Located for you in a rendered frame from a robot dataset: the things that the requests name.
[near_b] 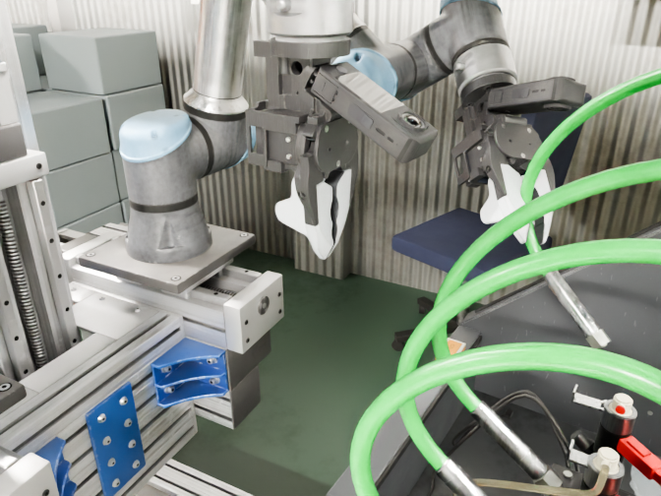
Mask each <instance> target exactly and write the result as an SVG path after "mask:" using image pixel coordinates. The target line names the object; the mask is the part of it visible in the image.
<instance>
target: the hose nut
mask: <svg viewBox="0 0 661 496"><path fill-rule="evenodd" d="M586 340H587V341H588V343H589V344H590V345H591V347H592V348H600V349H601V348H603V347H604V346H606V345H607V342H609V341H611V340H610V338H609V337H608V336H607V334H606V333H605V332H604V330H603V329H601V330H599V331H598V332H596V333H594V334H593V335H591V336H589V337H588V338H586Z"/></svg>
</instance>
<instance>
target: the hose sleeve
mask: <svg viewBox="0 0 661 496"><path fill-rule="evenodd" d="M543 280H544V281H545V282H546V283H547V284H548V286H549V288H551V290H552V291H553V293H554V294H555V295H556V296H557V298H558V299H559V300H560V302H561V303H562V305H563V306H564V307H565V309H566V310H567V311H568V313H569V314H570V315H571V317H572V319H573V321H574V322H575V323H576V324H577V325H578V328H579V329H581V331H582V332H583V334H584V335H585V336H586V337H589V336H591V335H593V334H594V333H596V332H598V331H599V329H600V327H599V326H598V324H597V323H596V322H595V320H594V318H592V316H591V315H590V313H589V312H588V311H587V310H586V308H585V307H584V306H583V304H582V303H581V302H580V300H579V299H578V298H577V296H576V295H575V294H574V292H573V291H572V290H571V288H570V287H569V284H568V283H567V282H566V281H565V279H564V278H563V277H562V276H561V275H560V273H559V272H558V271H553V272H550V273H548V274H547V275H545V276H544V278H543Z"/></svg>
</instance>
